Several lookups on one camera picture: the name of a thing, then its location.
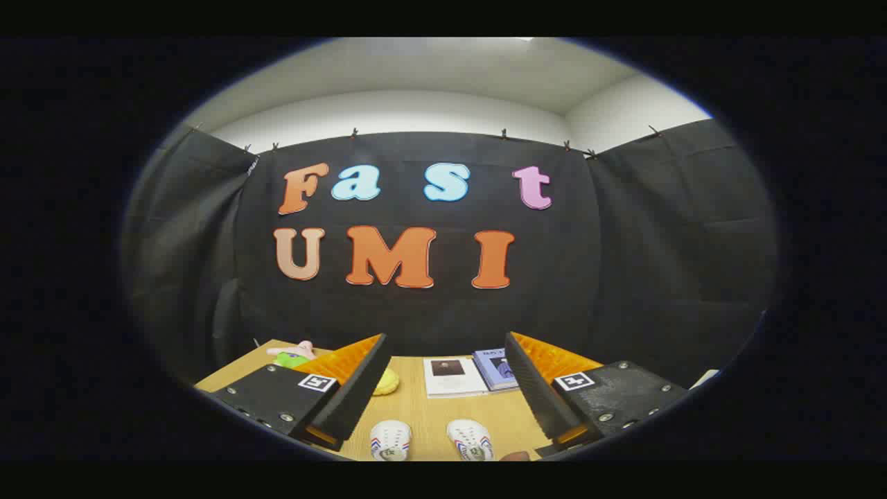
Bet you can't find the white sneaker shoe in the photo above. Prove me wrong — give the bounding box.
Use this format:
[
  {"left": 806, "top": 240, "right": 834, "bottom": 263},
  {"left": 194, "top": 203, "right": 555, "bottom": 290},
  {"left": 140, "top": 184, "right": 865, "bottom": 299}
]
[
  {"left": 369, "top": 419, "right": 413, "bottom": 462},
  {"left": 446, "top": 419, "right": 495, "bottom": 462}
]

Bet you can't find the blue book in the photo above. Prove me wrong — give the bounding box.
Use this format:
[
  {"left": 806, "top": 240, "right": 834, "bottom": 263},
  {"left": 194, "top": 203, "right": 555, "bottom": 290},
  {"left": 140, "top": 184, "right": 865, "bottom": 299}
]
[{"left": 473, "top": 348, "right": 519, "bottom": 392}]

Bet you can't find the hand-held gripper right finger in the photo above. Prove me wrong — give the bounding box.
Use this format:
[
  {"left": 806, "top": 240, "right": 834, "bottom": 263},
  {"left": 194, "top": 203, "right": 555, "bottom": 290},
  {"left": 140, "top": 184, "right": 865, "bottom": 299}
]
[{"left": 504, "top": 331, "right": 690, "bottom": 451}]

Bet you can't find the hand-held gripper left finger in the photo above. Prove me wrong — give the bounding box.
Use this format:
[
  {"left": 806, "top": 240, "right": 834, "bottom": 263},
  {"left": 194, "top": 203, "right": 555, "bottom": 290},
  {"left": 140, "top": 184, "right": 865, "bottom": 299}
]
[{"left": 208, "top": 333, "right": 389, "bottom": 451}]

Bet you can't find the white book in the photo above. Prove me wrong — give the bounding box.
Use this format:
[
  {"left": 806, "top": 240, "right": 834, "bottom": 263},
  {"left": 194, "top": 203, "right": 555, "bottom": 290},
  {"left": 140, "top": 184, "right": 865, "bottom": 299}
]
[{"left": 423, "top": 356, "right": 489, "bottom": 399}]

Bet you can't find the black backdrop cloth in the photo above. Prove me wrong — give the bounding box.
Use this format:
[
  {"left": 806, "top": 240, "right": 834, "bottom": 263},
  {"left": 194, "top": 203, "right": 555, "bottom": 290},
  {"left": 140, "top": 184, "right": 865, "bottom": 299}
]
[{"left": 121, "top": 118, "right": 780, "bottom": 389}]

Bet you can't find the pink and green plush toy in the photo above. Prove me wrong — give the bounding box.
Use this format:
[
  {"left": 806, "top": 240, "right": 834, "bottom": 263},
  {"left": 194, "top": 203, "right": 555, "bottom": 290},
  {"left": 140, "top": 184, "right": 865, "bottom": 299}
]
[{"left": 267, "top": 340, "right": 316, "bottom": 368}]

